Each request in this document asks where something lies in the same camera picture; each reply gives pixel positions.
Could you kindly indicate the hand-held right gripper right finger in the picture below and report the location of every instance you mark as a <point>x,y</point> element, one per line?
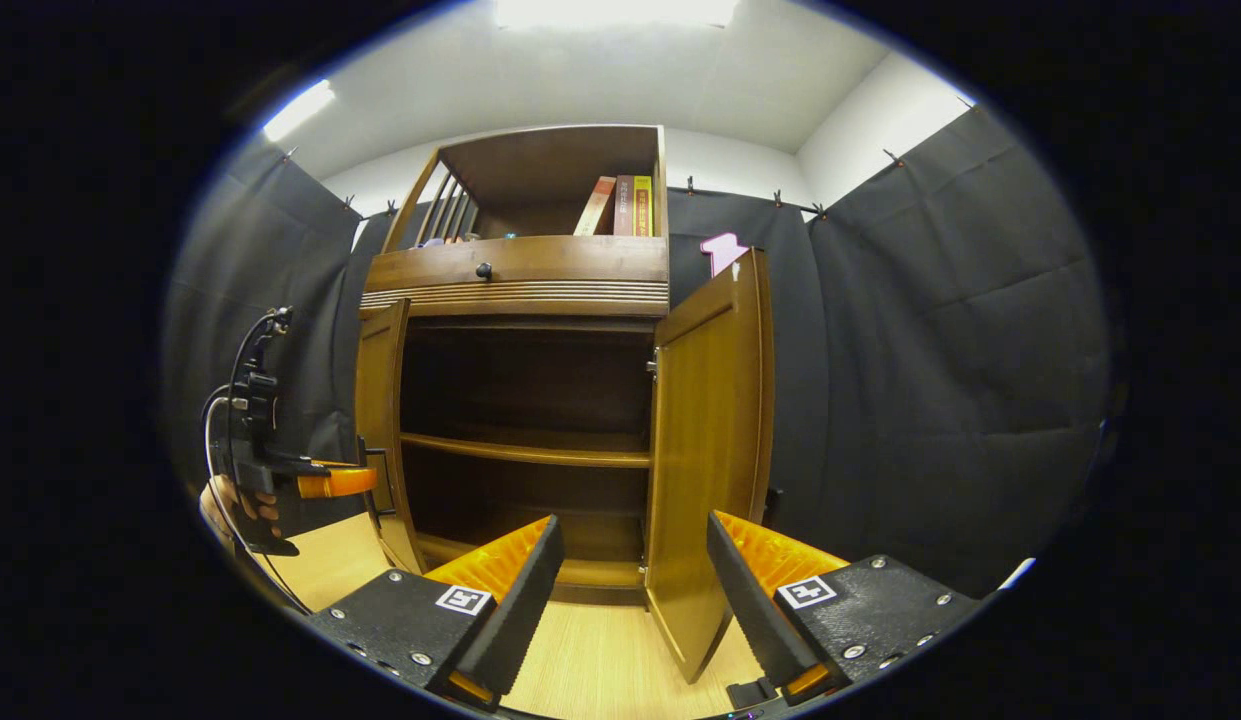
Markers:
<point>755,610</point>

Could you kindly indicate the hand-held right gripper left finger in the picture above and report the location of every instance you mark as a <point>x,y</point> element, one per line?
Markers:
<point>515,610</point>

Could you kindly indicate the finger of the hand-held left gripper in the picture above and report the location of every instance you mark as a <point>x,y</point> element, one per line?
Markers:
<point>340,483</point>

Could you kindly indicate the wooden cabinet door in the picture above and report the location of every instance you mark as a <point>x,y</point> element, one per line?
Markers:
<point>705,450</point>
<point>383,380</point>

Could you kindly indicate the wooden double-door shoe cabinet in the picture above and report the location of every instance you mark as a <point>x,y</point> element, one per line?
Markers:
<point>525,452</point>

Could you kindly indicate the wooden cabinet drawer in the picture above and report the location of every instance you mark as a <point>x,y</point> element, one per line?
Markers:
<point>580,262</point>

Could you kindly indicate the black backdrop cloth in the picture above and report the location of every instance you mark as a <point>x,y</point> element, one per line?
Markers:
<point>930,400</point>

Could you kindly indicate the narrow ceiling light panel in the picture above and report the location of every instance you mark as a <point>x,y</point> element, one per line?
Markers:
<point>298,110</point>

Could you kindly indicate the tan book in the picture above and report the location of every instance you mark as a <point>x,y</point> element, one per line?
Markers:
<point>596,208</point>

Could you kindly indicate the dark red book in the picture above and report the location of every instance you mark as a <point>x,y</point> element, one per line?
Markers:
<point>624,206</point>

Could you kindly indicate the wide ceiling light panel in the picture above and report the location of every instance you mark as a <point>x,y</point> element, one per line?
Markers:
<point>615,12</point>

